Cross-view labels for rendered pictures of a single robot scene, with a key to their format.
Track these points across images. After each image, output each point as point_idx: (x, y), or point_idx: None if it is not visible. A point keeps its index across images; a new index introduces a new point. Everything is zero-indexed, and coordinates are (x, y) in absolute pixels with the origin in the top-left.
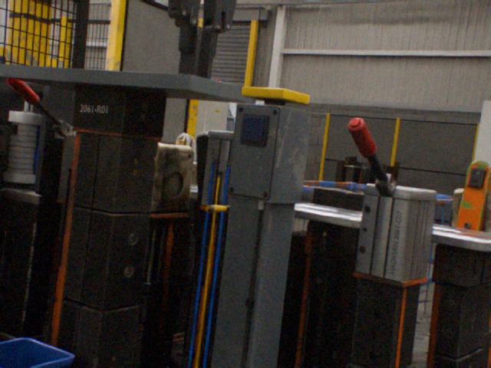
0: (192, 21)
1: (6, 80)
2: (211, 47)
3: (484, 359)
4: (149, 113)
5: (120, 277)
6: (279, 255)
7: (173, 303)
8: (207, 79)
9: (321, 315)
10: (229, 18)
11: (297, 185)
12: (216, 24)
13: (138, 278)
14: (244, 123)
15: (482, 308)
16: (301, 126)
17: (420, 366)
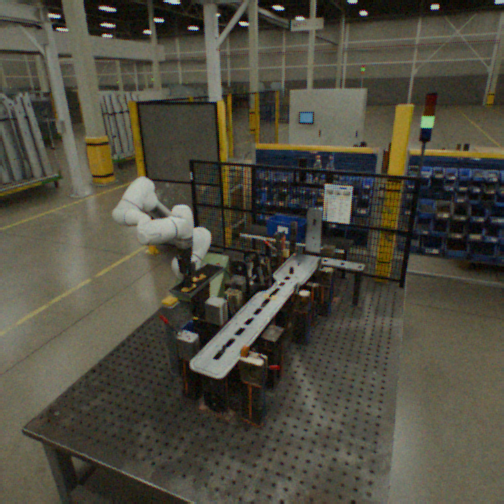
0: (182, 274)
1: (248, 254)
2: (187, 280)
3: (244, 407)
4: None
5: (196, 322)
6: (171, 335)
7: None
8: (173, 290)
9: None
10: (191, 274)
11: (170, 322)
12: (188, 275)
13: (201, 324)
14: None
15: (217, 384)
16: (167, 310)
17: (287, 409)
